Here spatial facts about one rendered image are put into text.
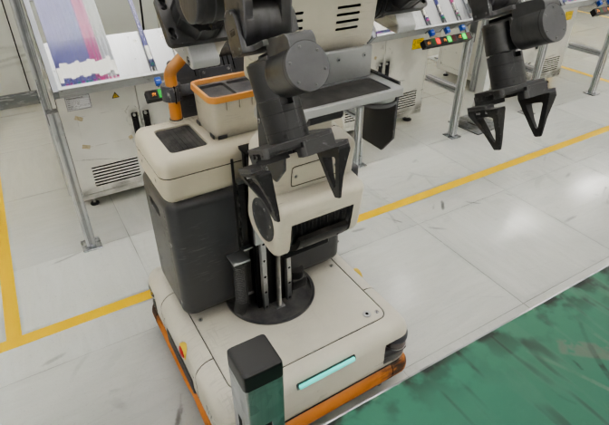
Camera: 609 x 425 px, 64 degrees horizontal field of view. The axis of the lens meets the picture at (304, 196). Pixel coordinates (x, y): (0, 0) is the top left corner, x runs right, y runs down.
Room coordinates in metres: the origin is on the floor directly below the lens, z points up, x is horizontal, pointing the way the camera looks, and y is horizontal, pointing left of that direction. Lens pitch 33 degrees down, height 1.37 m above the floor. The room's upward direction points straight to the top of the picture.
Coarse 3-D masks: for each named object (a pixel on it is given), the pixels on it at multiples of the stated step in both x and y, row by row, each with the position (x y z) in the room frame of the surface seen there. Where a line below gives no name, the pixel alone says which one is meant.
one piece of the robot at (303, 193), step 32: (320, 0) 0.91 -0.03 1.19; (352, 0) 0.95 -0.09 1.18; (384, 0) 1.00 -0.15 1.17; (320, 32) 0.92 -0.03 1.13; (352, 32) 0.96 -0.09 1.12; (320, 128) 0.96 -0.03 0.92; (288, 160) 0.89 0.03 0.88; (352, 160) 0.98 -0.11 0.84; (288, 192) 0.89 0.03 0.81; (320, 192) 0.90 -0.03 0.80; (352, 192) 0.92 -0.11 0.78; (256, 224) 0.92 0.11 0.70; (288, 224) 0.84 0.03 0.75; (352, 224) 0.94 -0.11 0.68
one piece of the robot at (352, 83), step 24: (360, 48) 0.94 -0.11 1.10; (336, 72) 0.91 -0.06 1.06; (360, 72) 0.94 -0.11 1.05; (312, 96) 0.85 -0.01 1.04; (336, 96) 0.85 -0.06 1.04; (360, 96) 0.84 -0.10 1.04; (384, 96) 0.86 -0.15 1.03; (312, 120) 0.90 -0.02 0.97; (384, 120) 0.93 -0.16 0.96; (264, 144) 0.84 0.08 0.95; (384, 144) 0.92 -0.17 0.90; (264, 168) 0.84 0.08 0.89
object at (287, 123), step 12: (264, 108) 0.59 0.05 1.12; (276, 108) 0.58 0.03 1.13; (288, 108) 0.58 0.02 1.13; (300, 108) 0.59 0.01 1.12; (264, 120) 0.58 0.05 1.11; (276, 120) 0.57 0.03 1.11; (288, 120) 0.57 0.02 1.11; (300, 120) 0.58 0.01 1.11; (276, 132) 0.57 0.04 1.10; (288, 132) 0.57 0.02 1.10; (300, 132) 0.57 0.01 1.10; (312, 132) 0.59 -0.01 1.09; (324, 132) 0.58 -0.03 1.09; (276, 144) 0.56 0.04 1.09; (288, 144) 0.56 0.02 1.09; (300, 144) 0.57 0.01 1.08; (252, 156) 0.57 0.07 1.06; (264, 156) 0.54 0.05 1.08
